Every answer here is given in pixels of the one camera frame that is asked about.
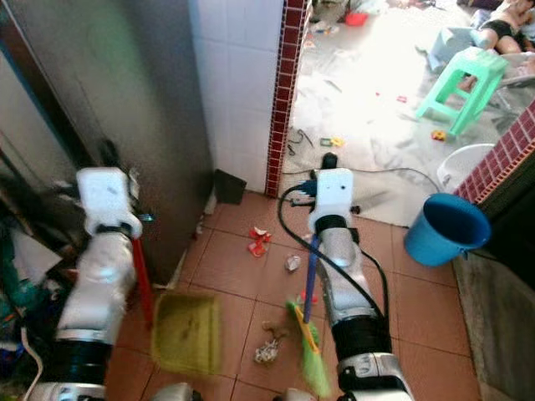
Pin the red crumpled wrapper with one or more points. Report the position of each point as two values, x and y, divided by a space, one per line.
259 241

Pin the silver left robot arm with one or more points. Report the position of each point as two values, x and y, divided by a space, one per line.
94 288

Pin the grey metal door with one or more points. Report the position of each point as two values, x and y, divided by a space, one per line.
117 75

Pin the red plastic bowl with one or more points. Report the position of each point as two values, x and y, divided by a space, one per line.
356 17

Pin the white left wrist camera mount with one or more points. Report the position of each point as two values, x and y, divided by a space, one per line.
107 199

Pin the green plastic stool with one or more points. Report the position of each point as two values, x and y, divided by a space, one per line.
478 65

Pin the small white crumpled paper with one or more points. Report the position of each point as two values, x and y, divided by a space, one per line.
292 263

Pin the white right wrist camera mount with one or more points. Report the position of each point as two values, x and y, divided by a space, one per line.
333 196

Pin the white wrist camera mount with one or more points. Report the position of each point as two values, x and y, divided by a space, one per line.
107 199
333 196

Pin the red tiled counter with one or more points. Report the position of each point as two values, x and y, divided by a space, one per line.
501 163

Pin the white plastic basin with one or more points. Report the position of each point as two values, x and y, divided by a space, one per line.
460 165

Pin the grey debris pile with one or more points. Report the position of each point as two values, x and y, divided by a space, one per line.
269 349

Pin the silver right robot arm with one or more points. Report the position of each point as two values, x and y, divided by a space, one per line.
347 284

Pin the seated person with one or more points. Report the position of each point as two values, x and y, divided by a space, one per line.
506 25

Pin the light blue plastic stool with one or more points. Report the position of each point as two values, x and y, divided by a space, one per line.
451 46

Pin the blue plastic bucket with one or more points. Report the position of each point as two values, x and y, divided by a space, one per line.
443 236

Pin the small red litter scrap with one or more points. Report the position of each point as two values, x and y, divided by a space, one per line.
304 296

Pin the black wedge-shaped object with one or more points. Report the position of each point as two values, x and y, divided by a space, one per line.
229 188

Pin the small yellow toy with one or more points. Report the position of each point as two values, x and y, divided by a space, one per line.
439 134

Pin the green and yellow toy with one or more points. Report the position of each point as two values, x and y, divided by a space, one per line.
332 142

